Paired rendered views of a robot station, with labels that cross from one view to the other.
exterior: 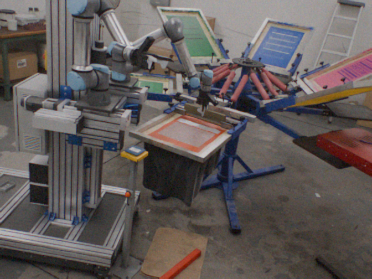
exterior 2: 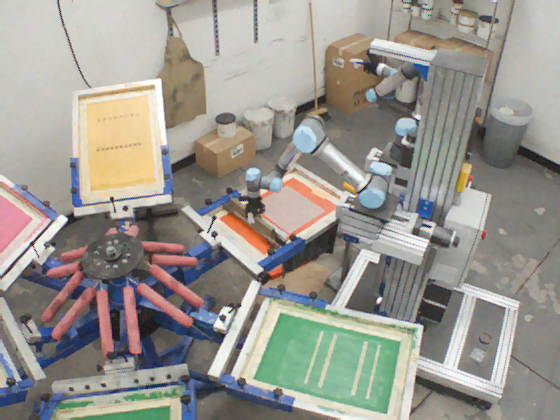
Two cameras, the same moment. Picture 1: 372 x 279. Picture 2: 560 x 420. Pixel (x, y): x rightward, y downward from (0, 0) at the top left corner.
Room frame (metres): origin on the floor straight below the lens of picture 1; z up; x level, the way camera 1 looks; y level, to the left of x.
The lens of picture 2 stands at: (4.89, 0.87, 2.89)
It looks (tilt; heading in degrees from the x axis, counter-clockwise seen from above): 40 degrees down; 203
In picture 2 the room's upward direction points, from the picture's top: straight up
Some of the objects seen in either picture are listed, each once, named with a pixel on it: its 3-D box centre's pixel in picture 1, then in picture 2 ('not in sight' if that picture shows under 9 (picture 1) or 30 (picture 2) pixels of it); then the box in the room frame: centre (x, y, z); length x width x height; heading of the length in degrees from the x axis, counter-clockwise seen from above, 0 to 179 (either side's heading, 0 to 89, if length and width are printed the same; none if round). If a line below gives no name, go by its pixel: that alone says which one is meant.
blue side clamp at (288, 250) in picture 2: (174, 110); (282, 254); (3.16, 0.14, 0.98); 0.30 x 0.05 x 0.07; 156
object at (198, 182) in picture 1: (207, 168); not in sight; (2.69, -0.18, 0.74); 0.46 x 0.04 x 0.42; 156
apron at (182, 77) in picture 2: not in sight; (178, 72); (1.52, -1.57, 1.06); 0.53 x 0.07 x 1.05; 156
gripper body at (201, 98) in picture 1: (203, 97); (255, 203); (3.03, -0.08, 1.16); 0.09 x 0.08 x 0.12; 66
